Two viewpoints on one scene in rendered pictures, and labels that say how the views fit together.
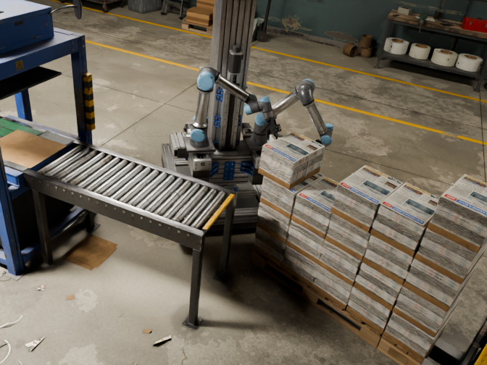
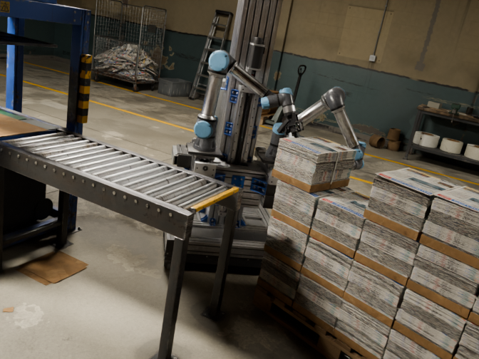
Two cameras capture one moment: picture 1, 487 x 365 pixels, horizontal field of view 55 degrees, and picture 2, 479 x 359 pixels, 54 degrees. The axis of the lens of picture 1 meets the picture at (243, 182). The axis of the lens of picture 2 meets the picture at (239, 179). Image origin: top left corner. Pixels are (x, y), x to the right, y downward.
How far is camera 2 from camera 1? 1.07 m
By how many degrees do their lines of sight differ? 16
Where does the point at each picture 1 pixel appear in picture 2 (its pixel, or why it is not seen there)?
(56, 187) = (18, 155)
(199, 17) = not seen: hidden behind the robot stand
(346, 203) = (385, 201)
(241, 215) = (246, 247)
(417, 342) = not seen: outside the picture
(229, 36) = (251, 27)
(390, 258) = (448, 278)
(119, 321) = (63, 345)
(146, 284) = (111, 308)
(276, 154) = (296, 147)
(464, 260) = not seen: outside the picture
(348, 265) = (386, 294)
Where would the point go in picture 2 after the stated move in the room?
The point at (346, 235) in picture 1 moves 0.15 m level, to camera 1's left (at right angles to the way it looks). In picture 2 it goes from (383, 250) to (353, 243)
